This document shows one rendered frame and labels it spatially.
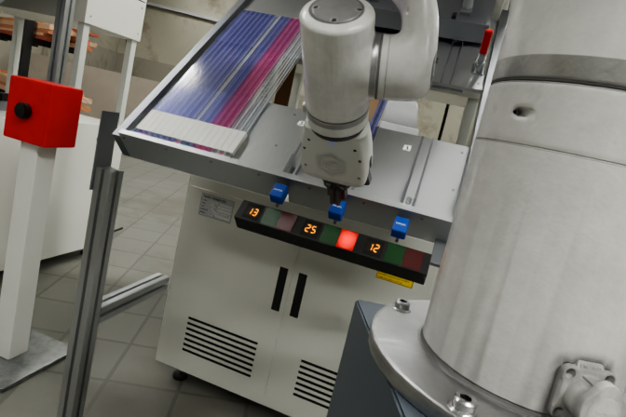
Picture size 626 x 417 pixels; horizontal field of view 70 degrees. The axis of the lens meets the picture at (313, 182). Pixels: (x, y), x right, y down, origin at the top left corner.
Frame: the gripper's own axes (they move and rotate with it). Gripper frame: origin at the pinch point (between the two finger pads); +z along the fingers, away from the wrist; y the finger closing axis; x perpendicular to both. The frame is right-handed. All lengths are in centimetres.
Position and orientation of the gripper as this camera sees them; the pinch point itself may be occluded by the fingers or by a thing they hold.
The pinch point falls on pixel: (337, 191)
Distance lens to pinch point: 72.9
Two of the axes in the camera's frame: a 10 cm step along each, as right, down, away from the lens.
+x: 3.6, -7.2, 5.9
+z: 0.4, 6.4, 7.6
